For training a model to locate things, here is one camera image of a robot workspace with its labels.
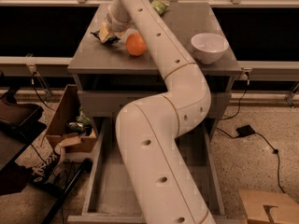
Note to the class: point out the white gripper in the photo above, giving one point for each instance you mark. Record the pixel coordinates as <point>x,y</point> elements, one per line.
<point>114,23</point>

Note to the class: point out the dark blue rxbar wrapper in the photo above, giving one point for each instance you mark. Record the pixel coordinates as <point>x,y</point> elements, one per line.
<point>109,39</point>

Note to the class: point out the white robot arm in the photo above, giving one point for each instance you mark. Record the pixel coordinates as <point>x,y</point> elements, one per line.
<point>146,129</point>

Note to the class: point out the grey drawer cabinet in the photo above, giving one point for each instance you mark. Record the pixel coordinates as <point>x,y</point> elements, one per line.
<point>98,67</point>

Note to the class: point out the closed grey drawer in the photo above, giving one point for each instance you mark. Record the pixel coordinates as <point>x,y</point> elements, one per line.
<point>109,103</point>

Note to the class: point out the open grey bottom drawer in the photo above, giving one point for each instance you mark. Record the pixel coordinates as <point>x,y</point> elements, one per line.
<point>109,196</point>

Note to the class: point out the orange fruit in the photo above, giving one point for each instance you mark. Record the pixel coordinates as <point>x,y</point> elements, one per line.
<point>135,44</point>

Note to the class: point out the green chip bag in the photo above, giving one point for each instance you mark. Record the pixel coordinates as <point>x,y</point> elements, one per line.
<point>159,6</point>

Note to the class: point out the green packet in box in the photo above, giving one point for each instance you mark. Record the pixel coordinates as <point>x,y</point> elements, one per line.
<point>82,118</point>

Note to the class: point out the white ceramic bowl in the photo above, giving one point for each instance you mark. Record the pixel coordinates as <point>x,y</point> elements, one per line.
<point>208,47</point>

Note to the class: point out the metal can in box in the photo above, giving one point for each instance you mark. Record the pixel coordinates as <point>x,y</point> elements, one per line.
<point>75,127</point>

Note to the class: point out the open cardboard box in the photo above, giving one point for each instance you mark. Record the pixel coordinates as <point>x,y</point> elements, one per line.
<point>67,111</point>

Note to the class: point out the dark office chair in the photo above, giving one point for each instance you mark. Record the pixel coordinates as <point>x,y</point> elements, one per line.
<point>19,126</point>

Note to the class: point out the black chair leg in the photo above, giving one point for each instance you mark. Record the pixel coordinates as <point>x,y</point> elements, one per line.
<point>86,166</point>

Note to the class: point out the black and white sneaker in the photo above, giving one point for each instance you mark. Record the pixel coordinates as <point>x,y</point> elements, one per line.
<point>44,170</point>

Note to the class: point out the black power adapter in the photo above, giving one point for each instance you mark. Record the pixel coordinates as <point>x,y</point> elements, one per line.
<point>245,131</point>

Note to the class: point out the cardboard box corner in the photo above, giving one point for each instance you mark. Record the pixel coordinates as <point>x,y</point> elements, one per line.
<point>265,207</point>

